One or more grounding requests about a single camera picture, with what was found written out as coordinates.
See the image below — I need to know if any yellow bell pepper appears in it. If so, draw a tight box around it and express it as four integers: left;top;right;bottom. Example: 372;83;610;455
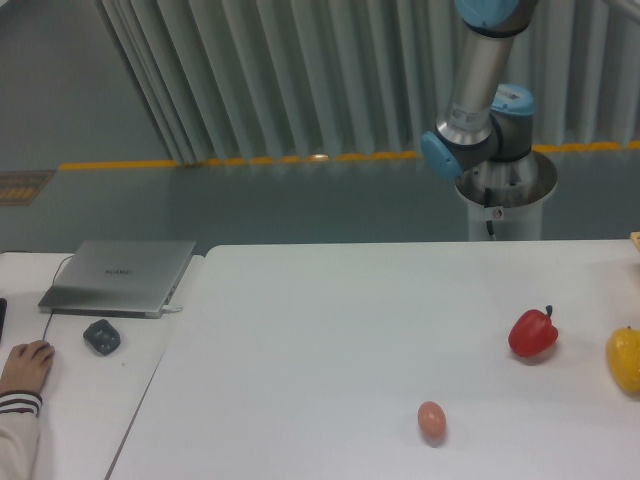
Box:
606;326;639;395

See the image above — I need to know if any black base cable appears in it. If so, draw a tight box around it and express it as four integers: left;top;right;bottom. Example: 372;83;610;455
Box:
482;186;498;242

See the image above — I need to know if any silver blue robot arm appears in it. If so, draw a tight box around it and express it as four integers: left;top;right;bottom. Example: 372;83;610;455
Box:
420;1;639;179

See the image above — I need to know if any wooden basket corner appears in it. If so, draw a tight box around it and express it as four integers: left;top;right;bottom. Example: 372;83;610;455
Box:
629;231;640;251

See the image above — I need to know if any black keyboard edge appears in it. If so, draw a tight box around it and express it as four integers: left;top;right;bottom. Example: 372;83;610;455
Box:
0;298;8;342

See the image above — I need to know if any brown egg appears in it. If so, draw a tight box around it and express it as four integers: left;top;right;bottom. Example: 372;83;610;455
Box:
417;401;447;440

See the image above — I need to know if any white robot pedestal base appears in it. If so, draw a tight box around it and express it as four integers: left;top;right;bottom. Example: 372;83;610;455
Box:
455;151;558;241

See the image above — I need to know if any dark grey small tray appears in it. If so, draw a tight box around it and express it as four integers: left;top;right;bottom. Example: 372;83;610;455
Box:
83;319;121;356

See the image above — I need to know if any person's hand on mouse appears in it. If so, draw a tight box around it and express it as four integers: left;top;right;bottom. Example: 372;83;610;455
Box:
1;340;55;394

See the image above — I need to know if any white sleeve forearm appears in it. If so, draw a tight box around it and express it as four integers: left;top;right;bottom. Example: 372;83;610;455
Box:
1;391;42;479

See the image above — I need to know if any white pleated curtain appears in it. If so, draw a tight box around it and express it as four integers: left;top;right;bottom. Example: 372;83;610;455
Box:
102;1;639;165

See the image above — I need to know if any red bell pepper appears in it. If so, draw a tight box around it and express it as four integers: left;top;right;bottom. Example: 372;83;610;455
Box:
508;305;559;358

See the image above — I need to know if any white usb dongle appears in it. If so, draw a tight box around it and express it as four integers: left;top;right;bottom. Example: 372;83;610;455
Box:
162;306;184;314

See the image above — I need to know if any silver closed laptop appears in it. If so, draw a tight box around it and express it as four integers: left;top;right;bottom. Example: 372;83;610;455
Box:
39;240;196;318

